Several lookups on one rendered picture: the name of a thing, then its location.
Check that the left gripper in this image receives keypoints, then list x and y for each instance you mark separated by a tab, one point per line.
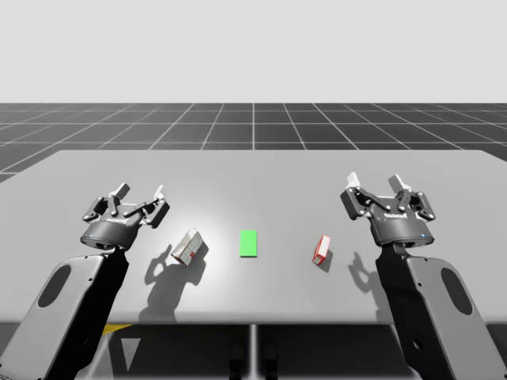
111	231

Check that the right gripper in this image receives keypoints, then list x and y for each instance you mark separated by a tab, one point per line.
400	227

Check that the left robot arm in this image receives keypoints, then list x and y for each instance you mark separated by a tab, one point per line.
75	301

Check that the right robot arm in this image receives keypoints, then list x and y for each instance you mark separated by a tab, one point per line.
431	308

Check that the red and white carton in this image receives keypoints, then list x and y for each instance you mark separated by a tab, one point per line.
188	247

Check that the green pad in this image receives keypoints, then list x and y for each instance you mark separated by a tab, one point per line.
248	243

